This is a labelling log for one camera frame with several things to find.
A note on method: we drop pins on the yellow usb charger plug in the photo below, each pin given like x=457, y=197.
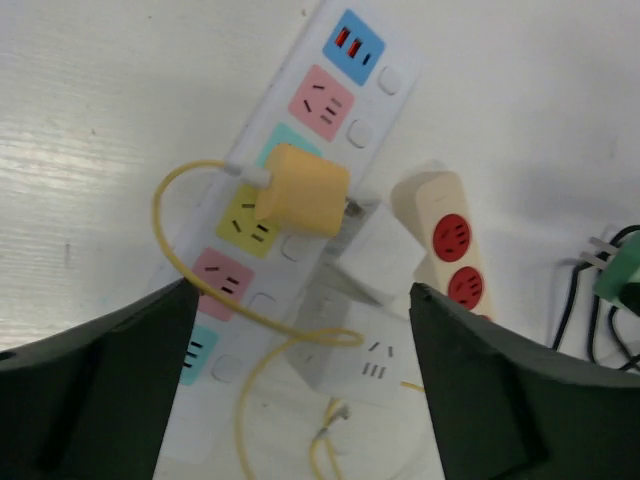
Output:
x=306, y=194

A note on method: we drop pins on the beige red power strip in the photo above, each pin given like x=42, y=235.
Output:
x=434, y=208

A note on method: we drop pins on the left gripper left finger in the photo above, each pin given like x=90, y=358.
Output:
x=93, y=401

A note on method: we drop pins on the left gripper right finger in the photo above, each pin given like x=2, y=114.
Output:
x=505, y=407

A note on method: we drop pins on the white cube socket adapter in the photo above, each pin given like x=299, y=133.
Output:
x=369, y=373

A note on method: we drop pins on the white charger block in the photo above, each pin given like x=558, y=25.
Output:
x=375, y=251

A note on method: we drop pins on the green usb charger plug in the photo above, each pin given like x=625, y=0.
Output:
x=618, y=280

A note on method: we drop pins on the white multicolour power strip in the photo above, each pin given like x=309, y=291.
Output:
x=257, y=234

